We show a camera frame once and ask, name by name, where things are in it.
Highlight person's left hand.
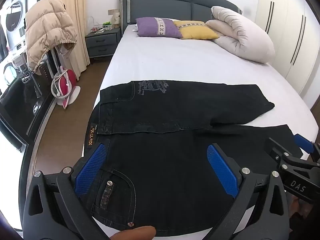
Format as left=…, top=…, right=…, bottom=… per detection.
left=108, top=225, right=156, bottom=240

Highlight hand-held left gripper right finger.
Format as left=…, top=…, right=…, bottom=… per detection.
left=206, top=144, right=292, bottom=240

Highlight black framed glass door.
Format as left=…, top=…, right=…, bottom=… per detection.
left=0, top=46, right=64, bottom=154

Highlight bed with grey headboard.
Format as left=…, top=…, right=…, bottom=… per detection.
left=81, top=0, right=316, bottom=232

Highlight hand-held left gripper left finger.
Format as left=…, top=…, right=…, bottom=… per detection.
left=22, top=143, right=110, bottom=240

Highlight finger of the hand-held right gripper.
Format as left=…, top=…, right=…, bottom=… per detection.
left=264, top=137, right=303, bottom=162
left=293, top=133, right=320, bottom=156

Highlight grey nightstand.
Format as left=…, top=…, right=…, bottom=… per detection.
left=84, top=27, right=122, bottom=60

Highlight yellow pillow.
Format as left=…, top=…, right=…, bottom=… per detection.
left=173, top=21, right=220, bottom=40

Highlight beige puffer jacket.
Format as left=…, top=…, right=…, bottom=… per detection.
left=24, top=0, right=78, bottom=72

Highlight folded beige duvet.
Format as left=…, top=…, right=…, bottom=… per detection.
left=205, top=6, right=276, bottom=64

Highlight white washing machine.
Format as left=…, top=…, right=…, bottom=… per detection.
left=0, top=0, right=34, bottom=93

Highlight cream curtain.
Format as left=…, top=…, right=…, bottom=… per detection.
left=56, top=0, right=91, bottom=81

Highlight black denim pants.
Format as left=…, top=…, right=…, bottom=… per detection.
left=84, top=79, right=301, bottom=233

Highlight red appliance on white base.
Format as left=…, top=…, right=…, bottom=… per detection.
left=51, top=65, right=82, bottom=109

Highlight cream wardrobe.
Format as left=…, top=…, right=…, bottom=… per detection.
left=255, top=0, right=320, bottom=111

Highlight purple pillow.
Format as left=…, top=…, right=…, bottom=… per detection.
left=135, top=17, right=183, bottom=39

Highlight white wire basket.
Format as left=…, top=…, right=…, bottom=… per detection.
left=87, top=16, right=113, bottom=33

